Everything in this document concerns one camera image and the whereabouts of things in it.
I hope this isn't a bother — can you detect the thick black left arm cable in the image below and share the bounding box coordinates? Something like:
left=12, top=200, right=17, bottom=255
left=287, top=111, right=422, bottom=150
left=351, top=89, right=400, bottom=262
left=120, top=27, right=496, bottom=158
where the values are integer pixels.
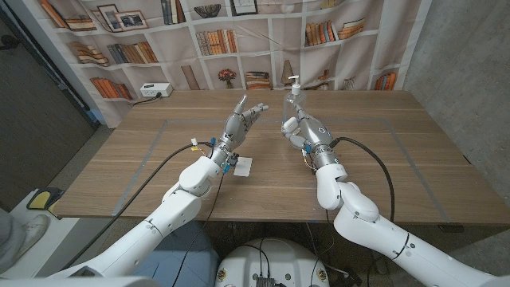
left=61, top=140, right=214, bottom=270

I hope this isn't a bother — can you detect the white power strip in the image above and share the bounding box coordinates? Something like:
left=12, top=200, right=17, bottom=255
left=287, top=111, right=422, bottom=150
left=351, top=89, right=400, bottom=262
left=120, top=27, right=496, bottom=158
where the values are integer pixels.
left=139, top=82, right=174, bottom=99

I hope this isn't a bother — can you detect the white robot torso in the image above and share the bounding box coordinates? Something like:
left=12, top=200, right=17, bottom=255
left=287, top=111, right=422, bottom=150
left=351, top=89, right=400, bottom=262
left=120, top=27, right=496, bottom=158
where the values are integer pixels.
left=214, top=238, right=331, bottom=287

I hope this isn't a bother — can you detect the white shoe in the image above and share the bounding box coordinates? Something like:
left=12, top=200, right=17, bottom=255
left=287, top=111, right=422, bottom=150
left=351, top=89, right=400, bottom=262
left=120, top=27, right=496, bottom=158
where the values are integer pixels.
left=14, top=214, right=51, bottom=260

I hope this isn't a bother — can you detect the white floor platform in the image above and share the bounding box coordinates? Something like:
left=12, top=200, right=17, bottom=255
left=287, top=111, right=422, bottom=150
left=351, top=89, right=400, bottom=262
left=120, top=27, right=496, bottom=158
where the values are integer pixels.
left=0, top=189, right=83, bottom=280

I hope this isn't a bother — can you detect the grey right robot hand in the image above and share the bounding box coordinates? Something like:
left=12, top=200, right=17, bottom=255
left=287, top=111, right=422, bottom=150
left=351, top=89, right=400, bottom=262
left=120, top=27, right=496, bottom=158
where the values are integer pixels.
left=281, top=104, right=339, bottom=168

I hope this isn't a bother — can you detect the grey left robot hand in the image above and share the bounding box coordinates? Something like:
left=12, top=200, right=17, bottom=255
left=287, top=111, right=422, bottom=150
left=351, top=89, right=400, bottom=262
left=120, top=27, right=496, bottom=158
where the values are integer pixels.
left=209, top=94, right=270, bottom=167

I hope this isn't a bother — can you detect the printed bookshelf backdrop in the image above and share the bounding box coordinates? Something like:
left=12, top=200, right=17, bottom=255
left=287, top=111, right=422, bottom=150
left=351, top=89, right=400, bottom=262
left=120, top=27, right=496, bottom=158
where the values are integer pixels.
left=22, top=0, right=434, bottom=129

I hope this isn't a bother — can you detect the white card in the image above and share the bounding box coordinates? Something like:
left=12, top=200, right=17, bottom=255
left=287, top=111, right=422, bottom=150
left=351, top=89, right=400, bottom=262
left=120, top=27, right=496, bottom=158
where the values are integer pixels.
left=233, top=156, right=253, bottom=178

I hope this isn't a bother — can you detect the grey table leg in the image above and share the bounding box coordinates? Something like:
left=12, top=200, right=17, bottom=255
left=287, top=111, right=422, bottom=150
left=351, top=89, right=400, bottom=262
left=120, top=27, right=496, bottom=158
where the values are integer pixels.
left=368, top=254, right=390, bottom=275

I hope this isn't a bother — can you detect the white airpods case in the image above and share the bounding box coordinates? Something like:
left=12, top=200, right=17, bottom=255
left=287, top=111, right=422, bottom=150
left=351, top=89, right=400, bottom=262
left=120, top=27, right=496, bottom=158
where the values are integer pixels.
left=281, top=116, right=300, bottom=135

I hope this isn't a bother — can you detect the yellow and black floor object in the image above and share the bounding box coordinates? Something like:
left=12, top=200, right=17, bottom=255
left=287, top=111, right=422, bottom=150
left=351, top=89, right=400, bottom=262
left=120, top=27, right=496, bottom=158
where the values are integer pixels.
left=26, top=187, right=65, bottom=219

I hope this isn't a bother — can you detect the clear pump dispenser bottle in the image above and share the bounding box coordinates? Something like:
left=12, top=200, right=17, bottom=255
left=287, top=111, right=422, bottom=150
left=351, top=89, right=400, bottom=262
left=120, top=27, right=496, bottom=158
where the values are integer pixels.
left=281, top=74, right=308, bottom=136

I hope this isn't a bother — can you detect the grey trouser leg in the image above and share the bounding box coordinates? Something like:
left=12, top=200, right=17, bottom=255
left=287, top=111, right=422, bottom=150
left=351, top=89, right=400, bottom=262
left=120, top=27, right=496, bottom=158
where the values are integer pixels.
left=0, top=209, right=23, bottom=274

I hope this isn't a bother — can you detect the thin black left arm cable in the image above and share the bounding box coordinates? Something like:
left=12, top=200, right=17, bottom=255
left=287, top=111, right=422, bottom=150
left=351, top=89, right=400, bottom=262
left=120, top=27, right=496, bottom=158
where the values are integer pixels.
left=170, top=171, right=226, bottom=287

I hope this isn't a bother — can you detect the black power adapter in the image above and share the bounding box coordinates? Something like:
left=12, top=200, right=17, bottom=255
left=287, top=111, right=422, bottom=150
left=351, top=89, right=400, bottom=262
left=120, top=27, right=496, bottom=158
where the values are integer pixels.
left=330, top=267, right=363, bottom=287

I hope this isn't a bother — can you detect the grey electronics box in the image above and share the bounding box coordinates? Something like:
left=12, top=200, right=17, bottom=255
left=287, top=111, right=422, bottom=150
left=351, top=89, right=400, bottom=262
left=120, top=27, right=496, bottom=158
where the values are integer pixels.
left=254, top=274, right=277, bottom=287

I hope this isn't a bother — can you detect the black power strip cord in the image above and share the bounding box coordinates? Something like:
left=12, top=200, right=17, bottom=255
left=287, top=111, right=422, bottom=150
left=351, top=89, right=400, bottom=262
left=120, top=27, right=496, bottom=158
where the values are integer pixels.
left=132, top=93, right=163, bottom=107

